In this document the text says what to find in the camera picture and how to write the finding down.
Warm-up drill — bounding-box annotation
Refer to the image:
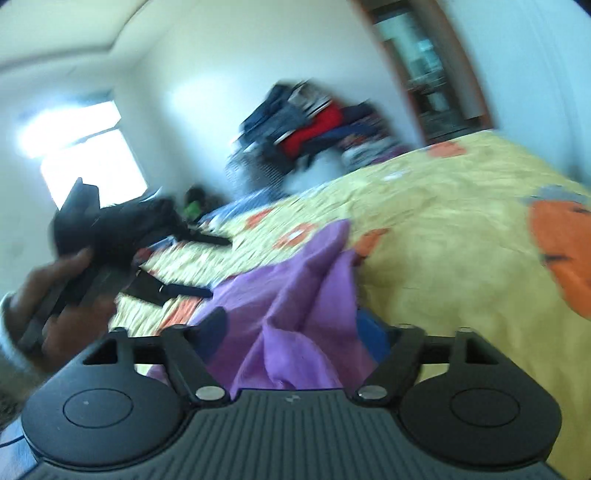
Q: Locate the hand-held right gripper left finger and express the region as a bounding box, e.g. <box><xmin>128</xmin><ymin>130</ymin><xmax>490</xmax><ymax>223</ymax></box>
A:
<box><xmin>83</xmin><ymin>307</ymin><xmax>229</xmax><ymax>408</ymax></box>

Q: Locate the person's left forearm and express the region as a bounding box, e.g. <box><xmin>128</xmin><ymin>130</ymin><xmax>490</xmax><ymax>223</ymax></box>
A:
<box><xmin>0</xmin><ymin>292</ymin><xmax>51</xmax><ymax>416</ymax></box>

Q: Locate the person's left hand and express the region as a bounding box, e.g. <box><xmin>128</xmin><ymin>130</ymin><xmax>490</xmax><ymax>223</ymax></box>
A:
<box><xmin>8</xmin><ymin>249</ymin><xmax>118</xmax><ymax>374</ymax></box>

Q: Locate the yellow floral bedsheet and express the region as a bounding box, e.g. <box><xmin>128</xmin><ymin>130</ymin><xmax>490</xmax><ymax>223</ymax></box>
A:
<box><xmin>108</xmin><ymin>129</ymin><xmax>591</xmax><ymax>384</ymax></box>

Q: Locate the blue striped blanket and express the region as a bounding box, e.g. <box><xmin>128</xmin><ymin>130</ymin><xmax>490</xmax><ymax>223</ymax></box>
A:
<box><xmin>198</xmin><ymin>191</ymin><xmax>296</xmax><ymax>229</ymax></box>

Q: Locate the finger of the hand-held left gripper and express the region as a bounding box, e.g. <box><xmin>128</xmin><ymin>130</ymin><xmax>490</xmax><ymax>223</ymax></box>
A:
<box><xmin>124</xmin><ymin>269</ymin><xmax>214</xmax><ymax>308</ymax></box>
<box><xmin>175</xmin><ymin>230</ymin><xmax>232</xmax><ymax>247</ymax></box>

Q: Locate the bright window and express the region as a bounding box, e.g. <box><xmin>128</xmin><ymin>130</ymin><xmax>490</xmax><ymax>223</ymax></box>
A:
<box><xmin>16</xmin><ymin>99</ymin><xmax>148</xmax><ymax>208</ymax></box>

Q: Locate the white pillow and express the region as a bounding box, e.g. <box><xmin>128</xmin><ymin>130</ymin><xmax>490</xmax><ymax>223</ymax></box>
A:
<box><xmin>281</xmin><ymin>154</ymin><xmax>347</xmax><ymax>195</ymax></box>

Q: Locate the purple sweater with red collar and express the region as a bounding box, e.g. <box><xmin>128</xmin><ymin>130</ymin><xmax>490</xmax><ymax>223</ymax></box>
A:
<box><xmin>147</xmin><ymin>220</ymin><xmax>386</xmax><ymax>398</ymax></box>

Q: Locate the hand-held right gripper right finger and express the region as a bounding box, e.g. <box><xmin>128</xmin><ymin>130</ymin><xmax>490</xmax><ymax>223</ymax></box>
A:
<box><xmin>353</xmin><ymin>311</ymin><xmax>504</xmax><ymax>408</ymax></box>

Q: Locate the pile of clothes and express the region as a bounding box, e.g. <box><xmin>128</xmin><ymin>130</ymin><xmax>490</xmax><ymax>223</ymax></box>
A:
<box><xmin>225</xmin><ymin>80</ymin><xmax>409</xmax><ymax>185</ymax></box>

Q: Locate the green cloth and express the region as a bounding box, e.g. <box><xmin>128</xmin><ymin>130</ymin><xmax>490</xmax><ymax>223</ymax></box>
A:
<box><xmin>184</xmin><ymin>185</ymin><xmax>208</xmax><ymax>221</ymax></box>

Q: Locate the wooden door frame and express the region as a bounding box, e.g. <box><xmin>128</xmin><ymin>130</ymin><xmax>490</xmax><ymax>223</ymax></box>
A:
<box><xmin>351</xmin><ymin>0</ymin><xmax>497</xmax><ymax>146</ymax></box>

